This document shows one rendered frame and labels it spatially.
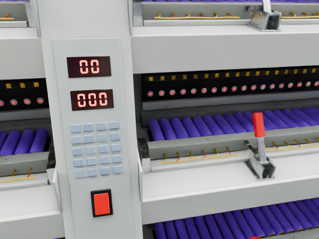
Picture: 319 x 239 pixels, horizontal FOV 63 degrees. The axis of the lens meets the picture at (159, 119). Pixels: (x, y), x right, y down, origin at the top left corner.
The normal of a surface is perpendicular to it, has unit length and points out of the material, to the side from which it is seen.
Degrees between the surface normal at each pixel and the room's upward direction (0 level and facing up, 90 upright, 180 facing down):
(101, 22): 90
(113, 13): 90
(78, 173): 90
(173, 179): 21
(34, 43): 111
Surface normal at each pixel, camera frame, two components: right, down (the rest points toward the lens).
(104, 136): 0.20, 0.17
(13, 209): 0.03, -0.86
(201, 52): 0.20, 0.51
